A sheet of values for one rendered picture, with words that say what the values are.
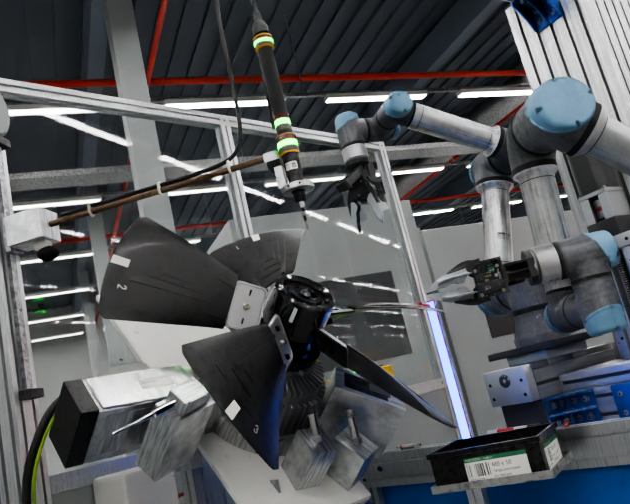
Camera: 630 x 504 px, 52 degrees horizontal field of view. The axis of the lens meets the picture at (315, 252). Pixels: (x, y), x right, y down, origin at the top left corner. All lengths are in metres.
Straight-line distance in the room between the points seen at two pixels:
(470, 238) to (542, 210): 3.87
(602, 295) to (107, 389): 0.89
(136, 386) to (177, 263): 0.24
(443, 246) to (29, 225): 3.97
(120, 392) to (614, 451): 0.92
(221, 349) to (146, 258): 0.30
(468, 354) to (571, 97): 3.81
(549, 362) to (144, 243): 1.08
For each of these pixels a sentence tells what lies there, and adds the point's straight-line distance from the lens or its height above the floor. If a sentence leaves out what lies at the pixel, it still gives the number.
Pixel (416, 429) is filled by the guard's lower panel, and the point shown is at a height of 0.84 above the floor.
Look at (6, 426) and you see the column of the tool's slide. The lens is 1.56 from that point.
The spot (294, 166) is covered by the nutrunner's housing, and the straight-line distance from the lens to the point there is 1.37.
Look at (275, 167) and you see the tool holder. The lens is 1.38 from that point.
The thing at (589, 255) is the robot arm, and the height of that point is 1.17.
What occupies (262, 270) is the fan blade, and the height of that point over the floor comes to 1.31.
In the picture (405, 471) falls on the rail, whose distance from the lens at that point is 1.70.
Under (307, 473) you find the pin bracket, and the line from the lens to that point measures 1.21.
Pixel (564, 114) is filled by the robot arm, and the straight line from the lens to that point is 1.36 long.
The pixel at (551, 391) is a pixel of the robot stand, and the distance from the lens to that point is 1.78.
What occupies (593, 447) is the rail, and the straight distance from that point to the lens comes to 1.43.
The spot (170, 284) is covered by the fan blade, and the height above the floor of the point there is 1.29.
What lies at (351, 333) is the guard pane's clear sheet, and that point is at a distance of 2.40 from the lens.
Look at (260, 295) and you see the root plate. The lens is 1.23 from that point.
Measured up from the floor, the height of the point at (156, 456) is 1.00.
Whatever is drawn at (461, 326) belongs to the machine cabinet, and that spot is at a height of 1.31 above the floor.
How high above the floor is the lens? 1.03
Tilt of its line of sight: 13 degrees up
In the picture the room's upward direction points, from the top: 13 degrees counter-clockwise
